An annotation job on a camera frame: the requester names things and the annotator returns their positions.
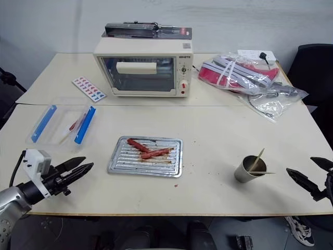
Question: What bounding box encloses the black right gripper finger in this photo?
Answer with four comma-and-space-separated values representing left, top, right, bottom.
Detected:
310, 156, 333, 172
286, 168, 320, 195

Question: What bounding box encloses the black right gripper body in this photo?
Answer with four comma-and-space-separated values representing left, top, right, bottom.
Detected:
312, 168, 333, 203

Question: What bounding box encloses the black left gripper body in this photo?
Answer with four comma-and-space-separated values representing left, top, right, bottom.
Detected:
41, 165, 72, 197

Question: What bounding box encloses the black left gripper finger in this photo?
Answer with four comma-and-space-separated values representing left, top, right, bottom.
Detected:
57, 156, 87, 173
63, 162, 95, 183

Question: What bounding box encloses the black white sneaker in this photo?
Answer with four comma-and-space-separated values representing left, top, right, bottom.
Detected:
284, 216, 315, 246

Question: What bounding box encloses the clear container with blue clips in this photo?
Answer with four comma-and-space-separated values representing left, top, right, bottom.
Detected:
25, 96, 97, 154

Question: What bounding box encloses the metal cup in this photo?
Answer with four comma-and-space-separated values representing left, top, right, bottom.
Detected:
234, 155, 267, 184

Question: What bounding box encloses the silver ribbed baking tray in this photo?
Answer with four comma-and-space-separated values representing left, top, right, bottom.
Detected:
107, 135, 184, 179

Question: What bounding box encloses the heart sticker sheet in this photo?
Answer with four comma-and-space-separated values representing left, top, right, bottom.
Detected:
72, 76, 108, 103

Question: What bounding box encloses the dark ribbed block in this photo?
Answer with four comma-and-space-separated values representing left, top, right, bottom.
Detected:
236, 234, 254, 250

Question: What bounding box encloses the black chair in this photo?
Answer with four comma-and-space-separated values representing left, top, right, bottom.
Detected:
286, 43, 333, 105

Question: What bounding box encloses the clear plastic bag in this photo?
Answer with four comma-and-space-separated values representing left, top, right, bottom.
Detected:
198, 51, 310, 123

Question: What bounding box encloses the black stand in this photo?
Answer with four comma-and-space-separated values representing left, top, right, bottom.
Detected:
0, 67, 28, 129

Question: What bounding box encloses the cream toaster oven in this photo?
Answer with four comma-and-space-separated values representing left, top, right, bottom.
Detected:
93, 36, 195, 98

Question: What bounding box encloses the black power plug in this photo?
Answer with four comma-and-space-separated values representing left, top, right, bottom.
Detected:
258, 53, 272, 70

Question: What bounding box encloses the white power strip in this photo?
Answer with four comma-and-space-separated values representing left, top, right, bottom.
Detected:
237, 49, 277, 66

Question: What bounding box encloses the red grey striped fabric item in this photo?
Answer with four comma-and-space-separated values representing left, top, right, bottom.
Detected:
199, 58, 280, 91

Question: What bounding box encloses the black long box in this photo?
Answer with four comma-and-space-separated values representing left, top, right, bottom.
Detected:
105, 22, 158, 36

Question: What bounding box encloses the red black blister pack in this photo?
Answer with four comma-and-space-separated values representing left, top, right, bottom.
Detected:
100, 21, 193, 41

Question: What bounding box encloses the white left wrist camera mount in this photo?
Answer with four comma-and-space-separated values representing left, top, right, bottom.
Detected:
20, 148, 52, 200

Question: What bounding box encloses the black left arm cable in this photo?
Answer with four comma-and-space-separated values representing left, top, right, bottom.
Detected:
9, 150, 28, 187

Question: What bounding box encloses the thin black cable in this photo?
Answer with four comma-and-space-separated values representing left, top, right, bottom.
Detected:
246, 94, 285, 118

